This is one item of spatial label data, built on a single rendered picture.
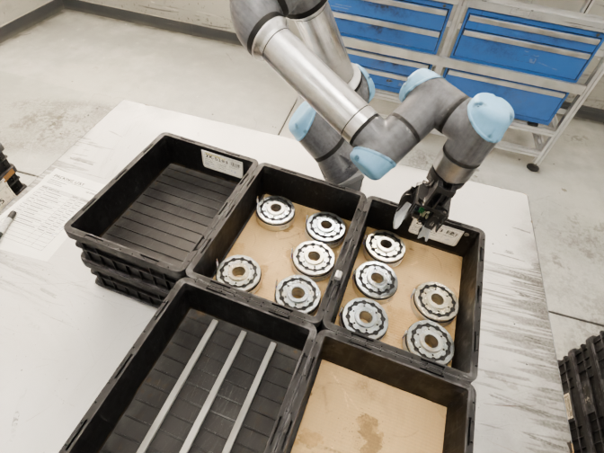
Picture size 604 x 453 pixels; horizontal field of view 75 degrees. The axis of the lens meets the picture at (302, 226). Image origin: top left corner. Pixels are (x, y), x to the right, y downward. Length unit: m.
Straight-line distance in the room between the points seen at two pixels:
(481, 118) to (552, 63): 2.06
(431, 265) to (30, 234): 1.11
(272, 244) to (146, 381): 0.42
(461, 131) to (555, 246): 1.96
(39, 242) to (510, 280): 1.35
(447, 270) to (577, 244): 1.74
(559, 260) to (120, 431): 2.28
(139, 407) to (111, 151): 0.96
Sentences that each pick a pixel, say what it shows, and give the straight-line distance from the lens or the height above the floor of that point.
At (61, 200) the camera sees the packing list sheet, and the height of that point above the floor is 0.70.
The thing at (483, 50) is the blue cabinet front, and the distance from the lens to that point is 2.67.
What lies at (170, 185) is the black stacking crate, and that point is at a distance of 1.18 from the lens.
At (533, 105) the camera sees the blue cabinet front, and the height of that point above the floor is 0.43.
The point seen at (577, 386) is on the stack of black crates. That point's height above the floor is 0.26.
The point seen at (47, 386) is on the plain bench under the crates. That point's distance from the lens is 1.08.
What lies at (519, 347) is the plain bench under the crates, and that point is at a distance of 1.20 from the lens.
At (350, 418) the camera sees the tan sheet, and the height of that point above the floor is 0.83.
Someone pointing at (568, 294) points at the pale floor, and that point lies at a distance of 2.45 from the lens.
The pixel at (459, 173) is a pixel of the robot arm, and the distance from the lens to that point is 0.77.
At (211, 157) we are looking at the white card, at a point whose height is 0.90.
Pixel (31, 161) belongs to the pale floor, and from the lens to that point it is 2.82.
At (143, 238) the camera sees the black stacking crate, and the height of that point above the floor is 0.83.
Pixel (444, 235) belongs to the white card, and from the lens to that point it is 1.06.
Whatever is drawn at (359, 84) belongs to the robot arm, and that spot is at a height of 1.08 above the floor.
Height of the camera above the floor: 1.62
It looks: 49 degrees down
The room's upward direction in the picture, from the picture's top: 8 degrees clockwise
